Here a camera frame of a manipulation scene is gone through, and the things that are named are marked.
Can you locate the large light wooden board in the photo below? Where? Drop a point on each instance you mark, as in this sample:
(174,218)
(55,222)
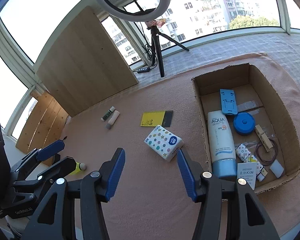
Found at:
(83,66)

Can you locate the small pink grey-capped bottle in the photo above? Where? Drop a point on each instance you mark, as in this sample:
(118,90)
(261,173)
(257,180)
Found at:
(112,120)

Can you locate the yellow plastic shuttlecock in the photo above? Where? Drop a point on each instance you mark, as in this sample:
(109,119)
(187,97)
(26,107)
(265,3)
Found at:
(79,168)

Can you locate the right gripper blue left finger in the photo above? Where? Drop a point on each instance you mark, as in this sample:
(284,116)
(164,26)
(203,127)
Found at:
(54,218)

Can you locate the black tripod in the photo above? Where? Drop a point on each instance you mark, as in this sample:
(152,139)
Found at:
(156,53)

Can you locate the blue plastic phone stand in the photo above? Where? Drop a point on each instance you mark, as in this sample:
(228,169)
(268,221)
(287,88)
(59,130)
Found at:
(228,102)

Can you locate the yellow black ruler card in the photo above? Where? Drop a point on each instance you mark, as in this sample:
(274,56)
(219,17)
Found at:
(153,119)

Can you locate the patterned white tissue pack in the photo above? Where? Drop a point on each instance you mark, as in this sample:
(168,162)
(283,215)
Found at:
(164,143)

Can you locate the patterned white lighter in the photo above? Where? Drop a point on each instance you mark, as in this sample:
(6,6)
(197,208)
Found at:
(246,156)

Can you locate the white blue sunscreen tube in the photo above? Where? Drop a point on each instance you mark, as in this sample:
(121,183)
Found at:
(222,149)

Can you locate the brown cardboard box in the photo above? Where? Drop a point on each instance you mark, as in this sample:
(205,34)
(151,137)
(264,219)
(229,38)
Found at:
(257,96)

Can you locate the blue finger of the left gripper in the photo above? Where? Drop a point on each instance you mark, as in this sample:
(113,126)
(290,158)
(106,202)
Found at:
(58,170)
(50,150)

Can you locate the green white glue stick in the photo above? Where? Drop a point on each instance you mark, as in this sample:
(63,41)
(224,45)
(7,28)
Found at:
(108,113)

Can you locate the wooden clothespin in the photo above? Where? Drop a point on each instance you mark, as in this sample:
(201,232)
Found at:
(266,142)

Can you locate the grey checked bed sheet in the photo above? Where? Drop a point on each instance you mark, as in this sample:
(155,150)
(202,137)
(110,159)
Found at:
(283,48)

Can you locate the pine slat wooden panel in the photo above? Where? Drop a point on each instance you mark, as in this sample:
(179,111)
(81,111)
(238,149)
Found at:
(44,125)

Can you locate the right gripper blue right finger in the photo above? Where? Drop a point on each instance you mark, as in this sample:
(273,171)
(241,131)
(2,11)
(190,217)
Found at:
(247,218)

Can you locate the black inline cable switch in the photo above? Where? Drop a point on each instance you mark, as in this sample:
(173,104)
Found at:
(143,70)

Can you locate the blue round tape measure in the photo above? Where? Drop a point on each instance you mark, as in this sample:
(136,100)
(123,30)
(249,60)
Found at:
(244,123)

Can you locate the white ring light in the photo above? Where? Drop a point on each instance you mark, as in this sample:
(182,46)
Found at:
(139,16)

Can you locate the white usb charger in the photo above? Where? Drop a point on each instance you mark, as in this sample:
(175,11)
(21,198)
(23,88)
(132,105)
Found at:
(247,171)

